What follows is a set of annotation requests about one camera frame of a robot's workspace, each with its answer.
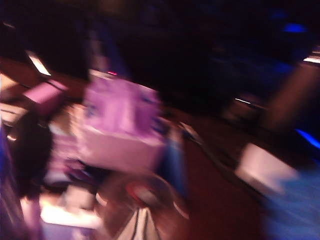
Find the clear glass cup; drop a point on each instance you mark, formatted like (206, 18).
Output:
(147, 192)

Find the pink and white tissue box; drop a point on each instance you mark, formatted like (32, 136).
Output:
(120, 125)

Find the white power adapter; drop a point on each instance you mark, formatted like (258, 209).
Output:
(265, 167)

